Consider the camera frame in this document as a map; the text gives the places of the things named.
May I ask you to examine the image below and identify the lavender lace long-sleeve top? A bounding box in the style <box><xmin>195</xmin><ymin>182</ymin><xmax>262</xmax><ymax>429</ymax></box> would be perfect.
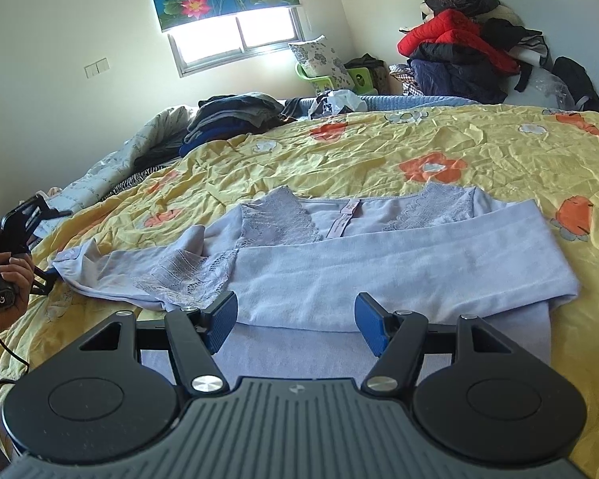
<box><xmin>52</xmin><ymin>182</ymin><xmax>580</xmax><ymax>385</ymax></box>

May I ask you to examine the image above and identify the person's left hand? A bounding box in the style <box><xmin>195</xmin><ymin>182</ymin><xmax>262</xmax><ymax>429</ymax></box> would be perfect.
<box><xmin>0</xmin><ymin>252</ymin><xmax>35</xmax><ymax>333</ymax></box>

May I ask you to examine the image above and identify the window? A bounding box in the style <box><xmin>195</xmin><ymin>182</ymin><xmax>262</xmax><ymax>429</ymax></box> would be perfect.
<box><xmin>167</xmin><ymin>5</ymin><xmax>306</xmax><ymax>78</ymax></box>

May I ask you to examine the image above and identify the black white striped cloth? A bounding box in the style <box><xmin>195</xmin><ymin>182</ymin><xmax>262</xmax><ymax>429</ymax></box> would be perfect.
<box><xmin>107</xmin><ymin>167</ymin><xmax>167</xmax><ymax>199</ymax></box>

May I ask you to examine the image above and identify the checked cloth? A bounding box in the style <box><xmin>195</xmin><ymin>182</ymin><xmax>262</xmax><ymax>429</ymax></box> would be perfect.
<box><xmin>389</xmin><ymin>64</ymin><xmax>421</xmax><ymax>97</ymax></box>

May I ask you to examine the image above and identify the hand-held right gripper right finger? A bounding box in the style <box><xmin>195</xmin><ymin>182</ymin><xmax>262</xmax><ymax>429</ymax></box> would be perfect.
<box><xmin>354</xmin><ymin>292</ymin><xmax>517</xmax><ymax>396</ymax></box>

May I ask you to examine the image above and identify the white plastic bag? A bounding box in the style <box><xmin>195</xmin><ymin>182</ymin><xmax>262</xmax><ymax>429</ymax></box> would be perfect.
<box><xmin>324</xmin><ymin>89</ymin><xmax>367</xmax><ymax>115</ymax></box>

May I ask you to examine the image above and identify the red padded jacket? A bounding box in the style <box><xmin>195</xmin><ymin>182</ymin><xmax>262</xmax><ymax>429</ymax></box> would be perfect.
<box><xmin>398</xmin><ymin>9</ymin><xmax>521</xmax><ymax>78</ymax></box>

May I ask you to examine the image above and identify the clear plastic wrap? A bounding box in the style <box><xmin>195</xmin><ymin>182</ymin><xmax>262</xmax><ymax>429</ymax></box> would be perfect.
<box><xmin>522</xmin><ymin>67</ymin><xmax>571</xmax><ymax>107</ymax></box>

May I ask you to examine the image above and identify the black cable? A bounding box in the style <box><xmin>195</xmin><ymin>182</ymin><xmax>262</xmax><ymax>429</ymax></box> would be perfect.
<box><xmin>0</xmin><ymin>329</ymin><xmax>32</xmax><ymax>402</ymax></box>

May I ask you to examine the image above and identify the yellow floral bedspread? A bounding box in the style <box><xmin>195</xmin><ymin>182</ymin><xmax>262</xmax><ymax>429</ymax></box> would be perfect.
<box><xmin>0</xmin><ymin>102</ymin><xmax>599</xmax><ymax>465</ymax></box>

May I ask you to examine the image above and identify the floral pillow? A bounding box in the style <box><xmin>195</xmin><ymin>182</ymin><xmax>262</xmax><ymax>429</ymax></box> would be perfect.
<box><xmin>288</xmin><ymin>35</ymin><xmax>355</xmax><ymax>91</ymax></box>

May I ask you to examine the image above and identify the white patterned quilt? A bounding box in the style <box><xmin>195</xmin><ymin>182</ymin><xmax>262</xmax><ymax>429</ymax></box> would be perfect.
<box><xmin>55</xmin><ymin>106</ymin><xmax>200</xmax><ymax>205</ymax></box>

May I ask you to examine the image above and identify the blue knitted blanket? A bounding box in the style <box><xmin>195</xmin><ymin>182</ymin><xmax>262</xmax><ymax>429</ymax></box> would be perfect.
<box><xmin>299</xmin><ymin>94</ymin><xmax>480</xmax><ymax>113</ymax></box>

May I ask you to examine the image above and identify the black backpack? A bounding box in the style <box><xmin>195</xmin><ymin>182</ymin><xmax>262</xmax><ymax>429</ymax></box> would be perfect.
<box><xmin>551</xmin><ymin>56</ymin><xmax>599</xmax><ymax>112</ymax></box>

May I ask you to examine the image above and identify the dark cloth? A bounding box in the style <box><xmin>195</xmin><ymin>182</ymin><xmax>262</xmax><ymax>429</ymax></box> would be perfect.
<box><xmin>343</xmin><ymin>54</ymin><xmax>386</xmax><ymax>71</ymax></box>

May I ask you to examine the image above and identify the white light switch plate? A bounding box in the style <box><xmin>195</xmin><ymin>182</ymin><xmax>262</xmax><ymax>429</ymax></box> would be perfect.
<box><xmin>84</xmin><ymin>57</ymin><xmax>111</xmax><ymax>79</ymax></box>

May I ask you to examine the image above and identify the black garment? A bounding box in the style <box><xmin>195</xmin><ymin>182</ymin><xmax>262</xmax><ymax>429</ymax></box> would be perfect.
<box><xmin>482</xmin><ymin>17</ymin><xmax>551</xmax><ymax>91</ymax></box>

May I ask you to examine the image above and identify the stack of folded dark clothes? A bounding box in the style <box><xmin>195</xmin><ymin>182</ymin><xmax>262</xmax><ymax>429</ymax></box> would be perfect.
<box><xmin>180</xmin><ymin>92</ymin><xmax>286</xmax><ymax>158</ymax></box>

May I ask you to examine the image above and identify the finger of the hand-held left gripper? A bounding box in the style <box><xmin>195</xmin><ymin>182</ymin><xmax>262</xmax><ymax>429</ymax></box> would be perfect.
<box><xmin>29</xmin><ymin>262</ymin><xmax>57</xmax><ymax>297</ymax></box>
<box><xmin>27</xmin><ymin>198</ymin><xmax>73</xmax><ymax>220</ymax></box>

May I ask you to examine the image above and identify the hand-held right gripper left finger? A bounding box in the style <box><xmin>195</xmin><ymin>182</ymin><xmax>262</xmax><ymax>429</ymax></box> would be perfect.
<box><xmin>77</xmin><ymin>290</ymin><xmax>239</xmax><ymax>396</ymax></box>

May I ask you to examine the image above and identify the navy padded jacket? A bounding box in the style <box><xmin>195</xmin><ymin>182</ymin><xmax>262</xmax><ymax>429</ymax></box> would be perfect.
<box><xmin>409</xmin><ymin>42</ymin><xmax>517</xmax><ymax>105</ymax></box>

